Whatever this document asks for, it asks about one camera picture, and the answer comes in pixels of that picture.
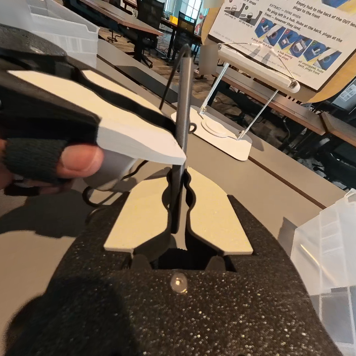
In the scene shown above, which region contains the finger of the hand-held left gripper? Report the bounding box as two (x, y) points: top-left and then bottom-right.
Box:
(6, 70), (187, 166)
(79, 70), (165, 116)

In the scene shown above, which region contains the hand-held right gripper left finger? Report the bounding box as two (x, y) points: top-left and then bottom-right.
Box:
(103, 168), (175, 268)

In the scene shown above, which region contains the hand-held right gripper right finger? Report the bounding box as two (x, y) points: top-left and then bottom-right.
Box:
(184, 166), (255, 268)

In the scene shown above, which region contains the grey usb hub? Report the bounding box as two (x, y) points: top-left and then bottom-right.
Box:
(159, 44), (193, 235)

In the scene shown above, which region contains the black usb cable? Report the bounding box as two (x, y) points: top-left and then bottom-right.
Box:
(83, 124), (197, 208)

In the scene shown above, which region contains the clear plastic organizer box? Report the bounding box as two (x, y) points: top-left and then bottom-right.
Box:
(278, 189), (356, 356)
(28, 0), (100, 68)

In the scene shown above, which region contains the person's left hand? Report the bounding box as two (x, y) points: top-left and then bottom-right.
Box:
(0, 139), (105, 196)

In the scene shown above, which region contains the black office chair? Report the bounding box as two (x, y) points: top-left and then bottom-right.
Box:
(136, 0), (164, 68)

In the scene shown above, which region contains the white document stand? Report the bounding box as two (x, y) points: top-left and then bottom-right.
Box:
(171, 0), (356, 161)

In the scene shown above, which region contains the printed instruction sheet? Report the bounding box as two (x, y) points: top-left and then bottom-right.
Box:
(209, 0), (356, 92)

